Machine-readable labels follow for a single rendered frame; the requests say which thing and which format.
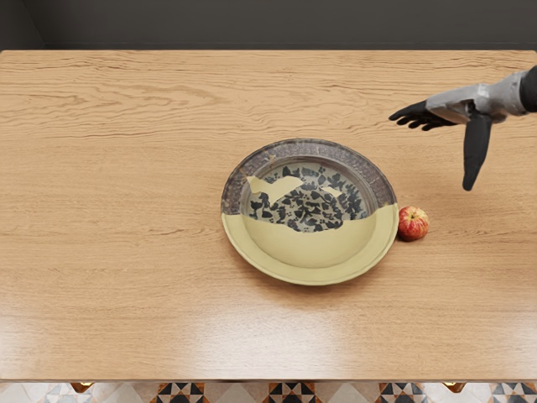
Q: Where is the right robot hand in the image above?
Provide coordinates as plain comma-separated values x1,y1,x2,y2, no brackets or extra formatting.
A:
388,70,530,192

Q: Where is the red yellow apple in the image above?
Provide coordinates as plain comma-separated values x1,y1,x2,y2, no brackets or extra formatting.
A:
397,205,430,243

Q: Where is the patterned yellow grey plate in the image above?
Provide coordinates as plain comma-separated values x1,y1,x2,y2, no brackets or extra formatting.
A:
220,138,400,287

